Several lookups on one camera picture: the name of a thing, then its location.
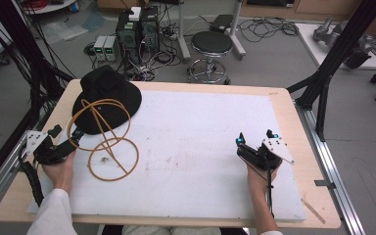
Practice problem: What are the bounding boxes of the clear plastic bag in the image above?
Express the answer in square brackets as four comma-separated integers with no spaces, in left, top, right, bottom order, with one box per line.
[40,13,107,43]

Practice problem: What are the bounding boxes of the black box on floor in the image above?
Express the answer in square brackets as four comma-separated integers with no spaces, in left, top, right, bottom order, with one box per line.
[209,14,235,34]

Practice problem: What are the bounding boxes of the white box with black plug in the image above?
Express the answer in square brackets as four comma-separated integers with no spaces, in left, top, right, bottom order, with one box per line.
[127,6,143,23]

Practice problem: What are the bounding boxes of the tan tape strip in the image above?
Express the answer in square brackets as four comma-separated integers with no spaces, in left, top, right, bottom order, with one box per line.
[300,197,327,225]

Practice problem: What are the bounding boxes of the silver power supply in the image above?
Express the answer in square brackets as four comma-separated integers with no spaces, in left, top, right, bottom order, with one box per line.
[103,35,119,62]
[93,35,108,62]

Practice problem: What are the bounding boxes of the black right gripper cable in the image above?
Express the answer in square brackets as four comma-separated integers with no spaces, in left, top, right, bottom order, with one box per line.
[265,165,276,218]

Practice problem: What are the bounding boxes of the white round table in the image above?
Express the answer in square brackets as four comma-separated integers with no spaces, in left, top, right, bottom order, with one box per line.
[21,0,78,16]

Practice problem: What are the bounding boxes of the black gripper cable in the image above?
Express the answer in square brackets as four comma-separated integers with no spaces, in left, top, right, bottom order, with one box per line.
[265,165,276,218]
[18,146,46,208]

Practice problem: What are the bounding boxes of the black hat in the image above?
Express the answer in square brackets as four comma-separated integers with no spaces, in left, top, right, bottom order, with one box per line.
[71,64,143,136]

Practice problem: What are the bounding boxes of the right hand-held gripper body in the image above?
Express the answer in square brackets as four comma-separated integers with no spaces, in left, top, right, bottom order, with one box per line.
[236,136,296,171]

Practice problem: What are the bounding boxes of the white foam mat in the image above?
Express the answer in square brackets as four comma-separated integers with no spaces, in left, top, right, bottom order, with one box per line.
[26,89,308,222]

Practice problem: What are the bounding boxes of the white stand leg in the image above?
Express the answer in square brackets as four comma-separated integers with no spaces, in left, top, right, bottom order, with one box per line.
[175,0,192,64]
[226,0,248,62]

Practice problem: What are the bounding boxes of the tangle of floor cables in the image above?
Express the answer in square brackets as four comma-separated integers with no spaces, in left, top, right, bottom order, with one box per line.
[120,38,184,82]

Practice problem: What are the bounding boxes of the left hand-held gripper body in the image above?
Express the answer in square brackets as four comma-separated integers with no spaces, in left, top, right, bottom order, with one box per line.
[24,130,78,165]

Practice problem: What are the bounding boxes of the person's left hand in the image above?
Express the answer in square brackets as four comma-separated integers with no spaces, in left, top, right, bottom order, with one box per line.
[41,150,77,194]

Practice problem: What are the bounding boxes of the aluminium rail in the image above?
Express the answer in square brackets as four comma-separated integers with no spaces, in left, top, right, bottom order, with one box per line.
[0,106,57,219]
[294,99,367,235]

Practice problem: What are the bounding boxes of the black frame strut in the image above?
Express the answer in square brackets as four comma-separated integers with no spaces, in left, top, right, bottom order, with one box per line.
[286,0,376,143]

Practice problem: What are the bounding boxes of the grey robot device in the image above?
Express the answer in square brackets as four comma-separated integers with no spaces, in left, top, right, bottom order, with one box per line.
[312,18,375,71]

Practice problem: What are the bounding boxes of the tan ring hat stand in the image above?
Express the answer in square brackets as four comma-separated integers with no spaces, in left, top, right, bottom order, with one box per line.
[66,98,141,182]

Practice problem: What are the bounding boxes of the white floor platform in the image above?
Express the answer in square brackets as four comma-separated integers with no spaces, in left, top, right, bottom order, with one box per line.
[295,23,376,71]

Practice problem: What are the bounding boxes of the grey metal bracket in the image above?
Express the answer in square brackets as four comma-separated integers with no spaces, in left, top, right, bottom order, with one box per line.
[313,179,337,191]

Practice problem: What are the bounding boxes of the person's right hand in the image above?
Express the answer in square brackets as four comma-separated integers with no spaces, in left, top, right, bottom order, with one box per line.
[246,161,282,197]

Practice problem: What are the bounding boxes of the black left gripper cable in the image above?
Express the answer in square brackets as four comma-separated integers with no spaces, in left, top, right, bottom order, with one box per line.
[18,146,46,208]

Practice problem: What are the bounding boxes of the black frame struts with cables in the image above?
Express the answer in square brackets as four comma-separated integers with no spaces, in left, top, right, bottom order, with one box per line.
[0,0,76,131]

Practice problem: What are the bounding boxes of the black round stool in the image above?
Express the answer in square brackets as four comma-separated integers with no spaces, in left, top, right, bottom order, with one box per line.
[186,30,235,85]

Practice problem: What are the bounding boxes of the loose black floor cables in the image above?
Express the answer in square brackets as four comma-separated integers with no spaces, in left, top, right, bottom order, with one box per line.
[238,16,300,44]

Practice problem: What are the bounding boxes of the black computer tower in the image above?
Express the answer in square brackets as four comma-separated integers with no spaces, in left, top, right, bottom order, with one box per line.
[139,6,162,53]
[115,11,142,65]

